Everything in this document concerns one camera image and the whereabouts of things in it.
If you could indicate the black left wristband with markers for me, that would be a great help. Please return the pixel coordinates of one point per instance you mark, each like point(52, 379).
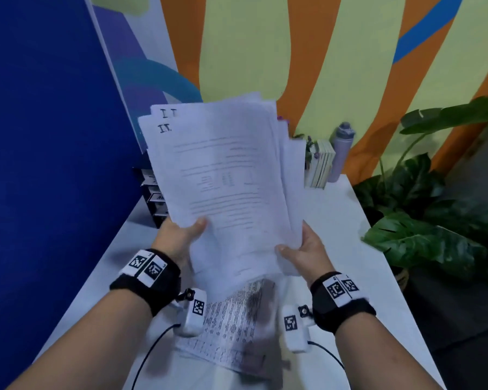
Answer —
point(146, 280)

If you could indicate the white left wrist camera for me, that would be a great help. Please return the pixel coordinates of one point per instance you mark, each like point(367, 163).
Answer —
point(192, 314)

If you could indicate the black desk file organizer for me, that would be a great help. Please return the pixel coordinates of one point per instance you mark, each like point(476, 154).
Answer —
point(152, 194)

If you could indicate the printed paper sheet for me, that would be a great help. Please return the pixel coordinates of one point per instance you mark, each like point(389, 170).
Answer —
point(231, 328)

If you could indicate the small green plant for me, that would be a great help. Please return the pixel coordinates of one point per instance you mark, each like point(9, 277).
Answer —
point(306, 148)

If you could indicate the person's left thumb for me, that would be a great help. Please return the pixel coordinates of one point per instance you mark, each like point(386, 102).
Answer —
point(196, 229)

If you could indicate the person's left hand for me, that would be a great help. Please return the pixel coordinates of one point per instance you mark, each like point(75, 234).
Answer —
point(173, 239)

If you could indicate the person's right forearm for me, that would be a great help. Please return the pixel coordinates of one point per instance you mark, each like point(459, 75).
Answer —
point(384, 353)

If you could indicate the person's right thumb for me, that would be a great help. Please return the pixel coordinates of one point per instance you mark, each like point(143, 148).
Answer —
point(288, 252)

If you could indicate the large green leafy plant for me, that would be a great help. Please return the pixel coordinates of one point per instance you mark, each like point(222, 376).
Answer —
point(435, 198)

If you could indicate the woven plant pot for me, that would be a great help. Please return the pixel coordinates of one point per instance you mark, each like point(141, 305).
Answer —
point(401, 276)

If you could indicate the black wristband with markers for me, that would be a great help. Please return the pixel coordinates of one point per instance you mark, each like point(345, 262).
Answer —
point(339, 300)
point(146, 280)

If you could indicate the black right wristband with markers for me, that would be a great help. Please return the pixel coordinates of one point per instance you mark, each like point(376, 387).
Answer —
point(339, 300)

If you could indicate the row of upright books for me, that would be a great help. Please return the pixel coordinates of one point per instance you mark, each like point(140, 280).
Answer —
point(321, 164)

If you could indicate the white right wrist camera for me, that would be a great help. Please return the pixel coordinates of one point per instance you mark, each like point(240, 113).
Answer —
point(295, 326)

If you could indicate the person's left forearm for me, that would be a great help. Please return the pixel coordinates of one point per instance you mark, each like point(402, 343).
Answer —
point(87, 343)

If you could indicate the person's right hand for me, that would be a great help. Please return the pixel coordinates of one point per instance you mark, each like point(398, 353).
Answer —
point(309, 253)

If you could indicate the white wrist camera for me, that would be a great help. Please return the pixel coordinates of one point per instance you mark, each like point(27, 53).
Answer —
point(192, 314)
point(295, 326)

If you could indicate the stack of white paper sheets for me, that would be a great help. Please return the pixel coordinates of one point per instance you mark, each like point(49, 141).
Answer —
point(223, 186)

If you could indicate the lavender water bottle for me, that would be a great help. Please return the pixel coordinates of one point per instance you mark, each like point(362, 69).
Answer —
point(341, 152)

